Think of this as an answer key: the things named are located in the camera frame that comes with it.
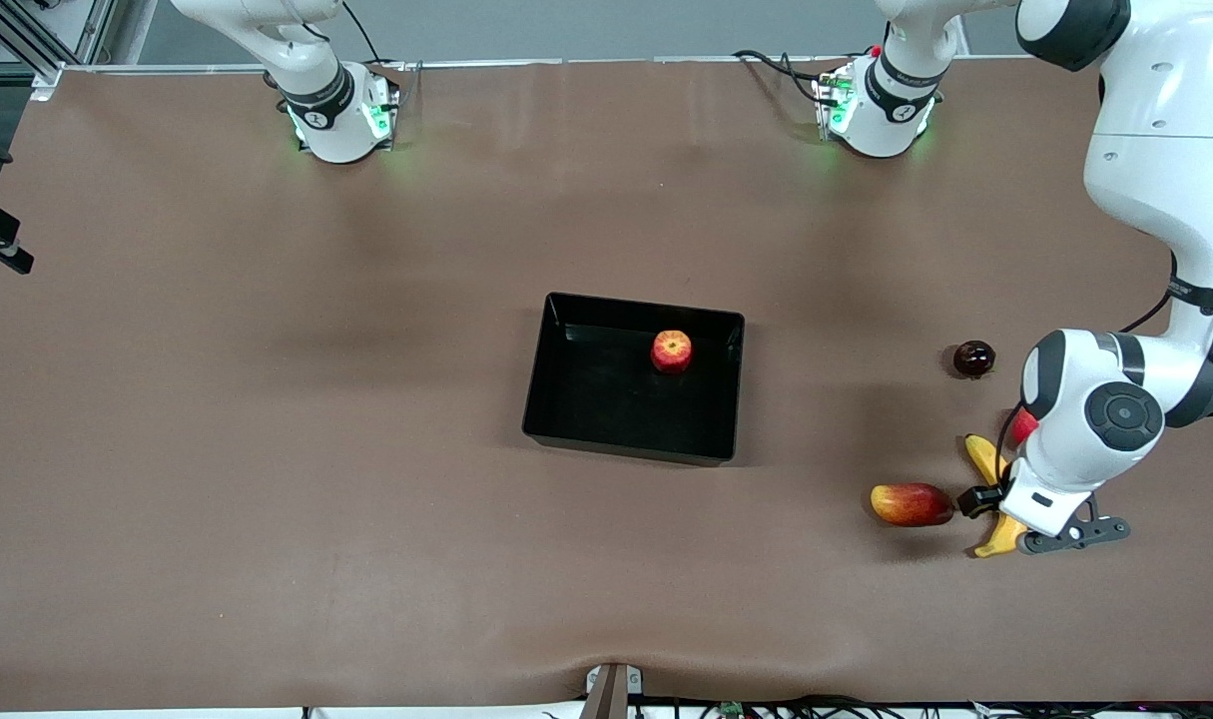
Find yellow banana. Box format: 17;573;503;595
964;433;1030;559

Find small red yellow apple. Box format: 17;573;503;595
650;330;695;375

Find black plastic box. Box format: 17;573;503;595
521;292;746;467

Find red yellow mango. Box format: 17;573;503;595
870;481;956;528

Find dark purple plum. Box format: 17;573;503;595
952;340;997;380

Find brown table mat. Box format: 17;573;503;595
0;55;1213;712

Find aluminium frame profile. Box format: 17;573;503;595
0;0;118;101

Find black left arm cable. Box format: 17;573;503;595
993;250;1213;495

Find metal table edge bracket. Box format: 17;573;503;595
584;663;644;719

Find black cables at arm base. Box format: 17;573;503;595
733;48;872;106

